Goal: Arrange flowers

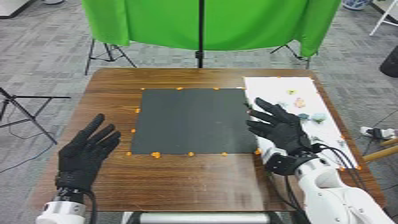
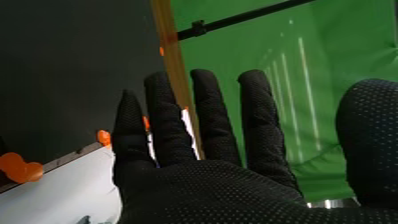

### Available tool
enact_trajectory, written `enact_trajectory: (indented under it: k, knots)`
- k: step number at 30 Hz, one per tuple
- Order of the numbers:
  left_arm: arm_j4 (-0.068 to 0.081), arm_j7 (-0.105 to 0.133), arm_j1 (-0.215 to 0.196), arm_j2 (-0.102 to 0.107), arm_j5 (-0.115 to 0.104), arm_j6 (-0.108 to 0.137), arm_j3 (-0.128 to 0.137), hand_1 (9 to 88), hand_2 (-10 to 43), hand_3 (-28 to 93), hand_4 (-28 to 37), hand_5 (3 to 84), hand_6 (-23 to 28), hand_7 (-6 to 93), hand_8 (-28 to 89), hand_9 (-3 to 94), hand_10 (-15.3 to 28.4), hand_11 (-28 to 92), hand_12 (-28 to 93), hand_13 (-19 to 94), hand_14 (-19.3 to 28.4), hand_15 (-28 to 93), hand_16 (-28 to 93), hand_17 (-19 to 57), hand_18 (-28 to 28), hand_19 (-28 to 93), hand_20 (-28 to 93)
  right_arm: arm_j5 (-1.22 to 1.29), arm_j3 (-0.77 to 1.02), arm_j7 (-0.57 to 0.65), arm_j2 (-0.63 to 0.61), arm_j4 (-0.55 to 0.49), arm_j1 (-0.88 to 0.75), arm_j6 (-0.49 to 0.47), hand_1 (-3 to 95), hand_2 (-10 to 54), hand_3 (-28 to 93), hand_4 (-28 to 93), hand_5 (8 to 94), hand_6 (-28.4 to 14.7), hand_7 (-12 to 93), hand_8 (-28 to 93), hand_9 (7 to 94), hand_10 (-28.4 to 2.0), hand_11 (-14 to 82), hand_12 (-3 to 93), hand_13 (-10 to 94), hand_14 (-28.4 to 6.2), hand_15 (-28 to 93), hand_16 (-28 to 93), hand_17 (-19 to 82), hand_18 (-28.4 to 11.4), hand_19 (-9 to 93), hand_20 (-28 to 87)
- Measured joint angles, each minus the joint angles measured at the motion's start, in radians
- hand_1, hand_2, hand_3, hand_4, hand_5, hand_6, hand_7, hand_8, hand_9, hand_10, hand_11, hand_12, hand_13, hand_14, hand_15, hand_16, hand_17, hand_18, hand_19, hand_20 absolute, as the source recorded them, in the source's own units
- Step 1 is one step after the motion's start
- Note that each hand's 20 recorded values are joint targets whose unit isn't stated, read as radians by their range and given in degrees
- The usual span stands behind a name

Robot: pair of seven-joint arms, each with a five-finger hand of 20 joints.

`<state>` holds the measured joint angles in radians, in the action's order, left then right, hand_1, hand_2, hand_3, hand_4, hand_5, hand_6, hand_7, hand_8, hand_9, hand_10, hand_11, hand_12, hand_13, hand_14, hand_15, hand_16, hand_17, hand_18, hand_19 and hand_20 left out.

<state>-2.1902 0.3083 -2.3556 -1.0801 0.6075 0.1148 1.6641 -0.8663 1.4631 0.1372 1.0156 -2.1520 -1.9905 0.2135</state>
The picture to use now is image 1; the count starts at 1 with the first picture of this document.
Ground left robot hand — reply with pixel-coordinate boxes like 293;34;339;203
55;113;122;195

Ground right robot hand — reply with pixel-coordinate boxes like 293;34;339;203
245;97;314;155

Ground pale green flower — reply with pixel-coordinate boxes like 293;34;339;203
311;112;330;125

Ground pink flower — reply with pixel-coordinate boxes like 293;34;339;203
291;97;309;109

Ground white sheet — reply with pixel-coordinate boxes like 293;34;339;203
241;76;364;172

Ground dark mat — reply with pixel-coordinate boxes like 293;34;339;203
128;87;261;156

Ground white power strip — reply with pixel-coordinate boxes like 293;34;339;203
359;126;398;141

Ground black tripod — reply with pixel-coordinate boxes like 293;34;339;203
0;87;73;146

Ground wooden stick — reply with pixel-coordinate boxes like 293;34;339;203
359;137;398;164

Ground black backdrop stand legs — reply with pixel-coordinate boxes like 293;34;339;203
82;38;138;76
268;42;313;70

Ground black bin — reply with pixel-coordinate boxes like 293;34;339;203
378;44;398;79

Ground pale grey bar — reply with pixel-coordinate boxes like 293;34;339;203
121;211;293;224

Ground black stand pole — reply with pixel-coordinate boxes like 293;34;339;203
194;0;208;69

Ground black cable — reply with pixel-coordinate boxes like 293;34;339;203
309;143;369;196

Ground white frame stand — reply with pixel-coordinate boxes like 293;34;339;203
368;0;398;37

